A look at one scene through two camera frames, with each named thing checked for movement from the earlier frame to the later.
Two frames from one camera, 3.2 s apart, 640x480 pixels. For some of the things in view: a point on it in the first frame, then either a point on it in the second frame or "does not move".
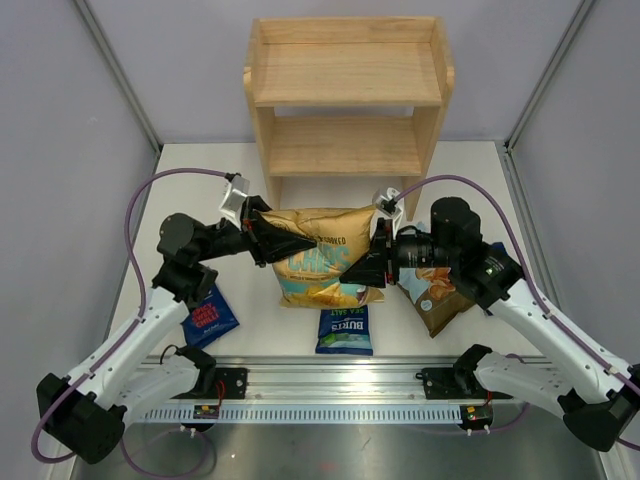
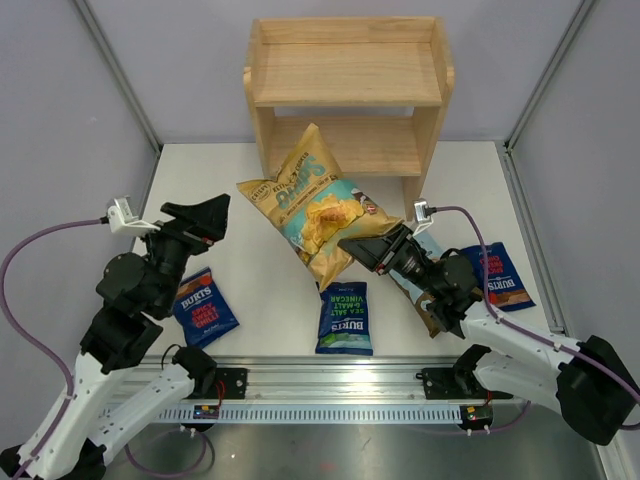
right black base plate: x=441 y=384 does not move
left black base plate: x=235 y=381 does not move
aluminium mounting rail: x=332 y=377 does not move
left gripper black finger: x=273 y=242 to x=207 y=218
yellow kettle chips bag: x=311 y=279 to x=315 y=208
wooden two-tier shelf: x=347 y=96 does not move
